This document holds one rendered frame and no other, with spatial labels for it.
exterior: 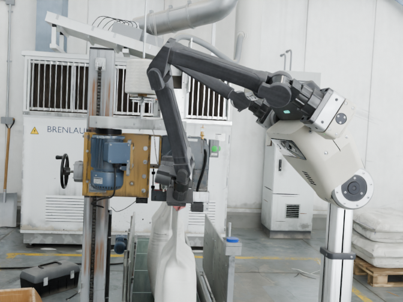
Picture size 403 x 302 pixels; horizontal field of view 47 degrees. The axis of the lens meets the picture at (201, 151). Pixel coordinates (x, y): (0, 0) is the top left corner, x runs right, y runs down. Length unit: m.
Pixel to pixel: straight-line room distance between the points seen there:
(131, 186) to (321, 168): 1.05
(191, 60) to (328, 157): 0.56
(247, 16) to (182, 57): 4.19
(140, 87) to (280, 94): 0.87
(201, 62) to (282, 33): 5.32
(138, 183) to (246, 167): 4.28
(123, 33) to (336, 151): 3.53
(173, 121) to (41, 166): 3.71
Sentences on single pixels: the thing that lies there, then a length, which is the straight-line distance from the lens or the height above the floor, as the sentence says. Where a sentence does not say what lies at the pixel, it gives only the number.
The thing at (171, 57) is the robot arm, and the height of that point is 1.60.
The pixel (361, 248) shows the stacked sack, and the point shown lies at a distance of 4.76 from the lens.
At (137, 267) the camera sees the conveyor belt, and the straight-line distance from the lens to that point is 3.37.
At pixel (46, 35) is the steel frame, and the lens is 6.08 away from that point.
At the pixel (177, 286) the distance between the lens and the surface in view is 1.94.
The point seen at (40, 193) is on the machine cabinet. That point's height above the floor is 0.60.
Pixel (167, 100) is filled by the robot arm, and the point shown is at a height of 1.47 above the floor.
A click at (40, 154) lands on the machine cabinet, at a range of 5.15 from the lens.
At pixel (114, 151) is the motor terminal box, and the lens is 2.03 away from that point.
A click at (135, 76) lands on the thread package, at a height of 1.60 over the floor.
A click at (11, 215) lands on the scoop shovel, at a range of 6.37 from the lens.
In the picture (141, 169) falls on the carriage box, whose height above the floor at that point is 1.17.
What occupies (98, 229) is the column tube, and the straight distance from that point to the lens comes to 2.42.
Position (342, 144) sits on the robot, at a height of 1.36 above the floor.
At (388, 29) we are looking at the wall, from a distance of 7.31.
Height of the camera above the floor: 1.39
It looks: 3 degrees down
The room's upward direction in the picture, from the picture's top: 3 degrees clockwise
